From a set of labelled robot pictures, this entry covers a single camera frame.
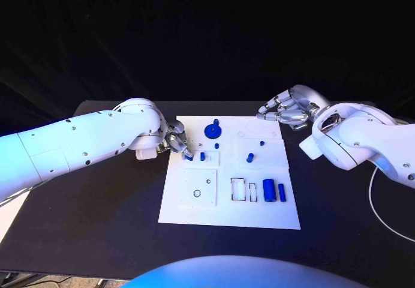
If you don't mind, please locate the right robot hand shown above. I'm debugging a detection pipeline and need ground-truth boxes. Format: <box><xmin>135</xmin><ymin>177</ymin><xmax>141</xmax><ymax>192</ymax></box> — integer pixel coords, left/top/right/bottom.
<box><xmin>255</xmin><ymin>85</ymin><xmax>331</xmax><ymax>131</ymax></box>

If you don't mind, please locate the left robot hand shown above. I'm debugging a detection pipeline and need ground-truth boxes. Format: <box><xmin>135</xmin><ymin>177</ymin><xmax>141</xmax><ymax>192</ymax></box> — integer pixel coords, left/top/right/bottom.
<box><xmin>157</xmin><ymin>119</ymin><xmax>194</xmax><ymax>158</ymax></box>

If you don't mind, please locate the white task board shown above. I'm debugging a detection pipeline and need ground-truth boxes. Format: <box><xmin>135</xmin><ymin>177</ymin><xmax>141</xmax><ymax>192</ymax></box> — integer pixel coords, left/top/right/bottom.
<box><xmin>157</xmin><ymin>115</ymin><xmax>301</xmax><ymax>230</ymax></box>

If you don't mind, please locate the blue gear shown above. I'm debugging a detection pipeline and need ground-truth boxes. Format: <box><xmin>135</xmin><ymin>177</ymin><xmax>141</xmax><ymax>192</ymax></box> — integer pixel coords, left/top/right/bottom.
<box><xmin>203</xmin><ymin>124</ymin><xmax>224</xmax><ymax>139</ymax></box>

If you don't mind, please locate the large blue cylinder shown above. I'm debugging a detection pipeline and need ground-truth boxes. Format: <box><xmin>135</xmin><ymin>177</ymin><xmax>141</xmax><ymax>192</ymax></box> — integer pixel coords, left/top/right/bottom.
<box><xmin>262</xmin><ymin>178</ymin><xmax>276</xmax><ymax>203</ymax></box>

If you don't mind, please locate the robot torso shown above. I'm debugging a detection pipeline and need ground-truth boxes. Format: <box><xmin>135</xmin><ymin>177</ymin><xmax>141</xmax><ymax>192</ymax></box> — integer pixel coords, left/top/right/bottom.
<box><xmin>119</xmin><ymin>255</ymin><xmax>370</xmax><ymax>288</ymax></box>

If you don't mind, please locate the white cable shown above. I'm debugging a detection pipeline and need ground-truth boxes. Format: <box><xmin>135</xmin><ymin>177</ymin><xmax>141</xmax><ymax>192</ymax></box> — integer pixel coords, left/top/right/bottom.
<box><xmin>368</xmin><ymin>165</ymin><xmax>415</xmax><ymax>243</ymax></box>

